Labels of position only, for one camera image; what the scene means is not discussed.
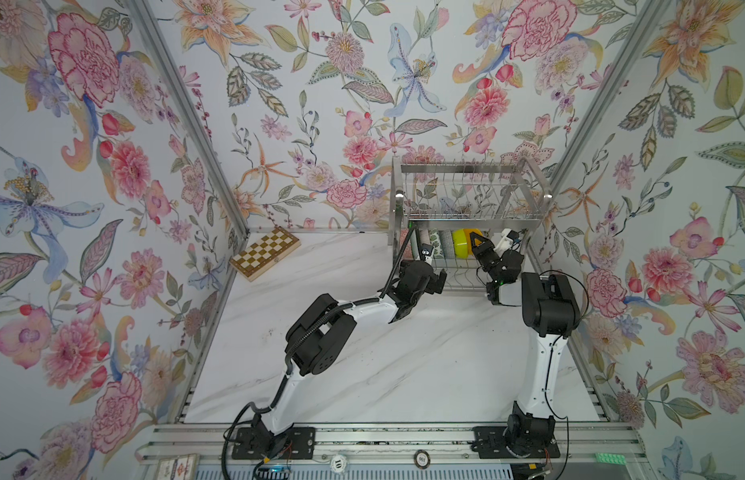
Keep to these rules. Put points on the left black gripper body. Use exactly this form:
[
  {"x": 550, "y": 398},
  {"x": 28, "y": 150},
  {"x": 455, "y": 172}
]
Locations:
[{"x": 431, "y": 280}]

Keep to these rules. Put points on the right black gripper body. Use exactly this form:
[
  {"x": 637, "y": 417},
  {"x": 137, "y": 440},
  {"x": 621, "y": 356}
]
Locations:
[{"x": 490, "y": 258}]

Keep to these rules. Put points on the lime green plastic bowl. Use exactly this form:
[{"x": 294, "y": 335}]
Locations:
[{"x": 461, "y": 244}]

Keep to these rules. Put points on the orange yellow plastic bowl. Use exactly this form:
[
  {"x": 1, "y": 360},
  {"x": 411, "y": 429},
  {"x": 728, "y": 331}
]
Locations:
[{"x": 474, "y": 238}]

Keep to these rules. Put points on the pink striped ceramic bowl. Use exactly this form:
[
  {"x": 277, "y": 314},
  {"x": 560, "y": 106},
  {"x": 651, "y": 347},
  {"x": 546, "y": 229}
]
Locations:
[{"x": 425, "y": 240}]

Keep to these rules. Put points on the green leaf pattern bowl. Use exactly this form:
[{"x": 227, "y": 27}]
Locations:
[{"x": 437, "y": 244}]

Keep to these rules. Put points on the two-tier steel dish rack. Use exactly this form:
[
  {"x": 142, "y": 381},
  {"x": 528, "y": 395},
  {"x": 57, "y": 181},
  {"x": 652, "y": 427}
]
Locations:
[{"x": 486, "y": 195}]

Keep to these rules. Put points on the pale green ceramic bowl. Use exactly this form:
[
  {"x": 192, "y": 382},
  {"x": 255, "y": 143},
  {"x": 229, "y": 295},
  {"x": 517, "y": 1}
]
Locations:
[{"x": 415, "y": 245}]

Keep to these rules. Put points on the dark blue floral bowl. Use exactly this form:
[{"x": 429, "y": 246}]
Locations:
[{"x": 448, "y": 244}]

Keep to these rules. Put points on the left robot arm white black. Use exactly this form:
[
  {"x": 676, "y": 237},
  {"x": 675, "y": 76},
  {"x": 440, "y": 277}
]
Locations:
[{"x": 316, "y": 340}]

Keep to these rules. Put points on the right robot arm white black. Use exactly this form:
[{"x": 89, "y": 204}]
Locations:
[{"x": 552, "y": 314}]

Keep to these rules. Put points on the wooden chess board box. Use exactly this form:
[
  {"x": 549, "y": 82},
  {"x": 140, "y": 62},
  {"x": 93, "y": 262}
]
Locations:
[{"x": 265, "y": 253}]

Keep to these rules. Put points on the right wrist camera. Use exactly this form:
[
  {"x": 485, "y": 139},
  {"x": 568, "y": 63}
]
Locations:
[{"x": 507, "y": 239}]

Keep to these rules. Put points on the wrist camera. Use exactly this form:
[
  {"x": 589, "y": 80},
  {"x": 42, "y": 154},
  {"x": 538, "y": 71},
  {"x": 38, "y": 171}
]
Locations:
[
  {"x": 507, "y": 239},
  {"x": 426, "y": 253}
]

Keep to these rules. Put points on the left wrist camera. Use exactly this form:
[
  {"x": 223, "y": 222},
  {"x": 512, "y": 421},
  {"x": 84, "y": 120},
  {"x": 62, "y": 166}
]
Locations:
[{"x": 426, "y": 253}]

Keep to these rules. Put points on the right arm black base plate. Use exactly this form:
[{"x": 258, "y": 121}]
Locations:
[{"x": 496, "y": 442}]

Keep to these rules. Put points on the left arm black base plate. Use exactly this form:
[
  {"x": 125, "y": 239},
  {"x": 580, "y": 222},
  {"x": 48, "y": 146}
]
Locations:
[{"x": 255, "y": 443}]

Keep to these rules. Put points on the aluminium front rail frame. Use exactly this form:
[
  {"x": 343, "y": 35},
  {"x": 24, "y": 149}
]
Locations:
[{"x": 384, "y": 451}]

